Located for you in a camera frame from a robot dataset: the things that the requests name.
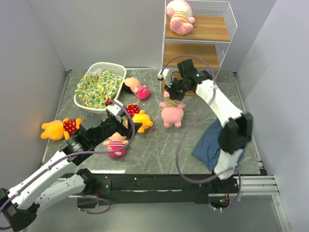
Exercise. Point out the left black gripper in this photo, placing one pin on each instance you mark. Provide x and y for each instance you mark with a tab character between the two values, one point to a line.
122	130

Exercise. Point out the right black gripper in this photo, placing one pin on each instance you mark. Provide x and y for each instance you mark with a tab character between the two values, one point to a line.
169	87

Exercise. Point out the pink striped doll front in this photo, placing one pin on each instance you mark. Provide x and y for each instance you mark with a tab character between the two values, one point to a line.
116	144

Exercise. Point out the orange bear plush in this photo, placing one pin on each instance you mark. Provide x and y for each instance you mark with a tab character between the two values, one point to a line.
139	116
59	129

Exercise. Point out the pink pig plush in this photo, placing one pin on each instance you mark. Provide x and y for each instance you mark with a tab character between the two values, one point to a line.
181	17
172	111

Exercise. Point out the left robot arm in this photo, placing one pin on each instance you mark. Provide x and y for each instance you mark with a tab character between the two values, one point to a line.
20	204

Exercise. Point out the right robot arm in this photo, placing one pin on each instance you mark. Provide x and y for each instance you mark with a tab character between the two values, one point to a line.
237	125

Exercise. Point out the pink doll near basket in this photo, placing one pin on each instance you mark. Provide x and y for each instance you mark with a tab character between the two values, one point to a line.
132	85

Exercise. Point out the lemon print cloth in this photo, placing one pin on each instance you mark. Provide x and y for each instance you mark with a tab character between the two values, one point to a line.
94	89

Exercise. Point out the blue checkered cloth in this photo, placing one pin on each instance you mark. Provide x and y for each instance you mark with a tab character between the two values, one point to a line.
210	153

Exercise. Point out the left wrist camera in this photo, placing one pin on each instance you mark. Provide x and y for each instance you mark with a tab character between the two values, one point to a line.
115	108

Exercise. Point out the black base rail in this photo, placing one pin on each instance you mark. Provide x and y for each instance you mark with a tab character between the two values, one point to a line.
172	188

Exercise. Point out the white wire wooden shelf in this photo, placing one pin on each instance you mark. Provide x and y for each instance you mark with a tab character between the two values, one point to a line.
214	28

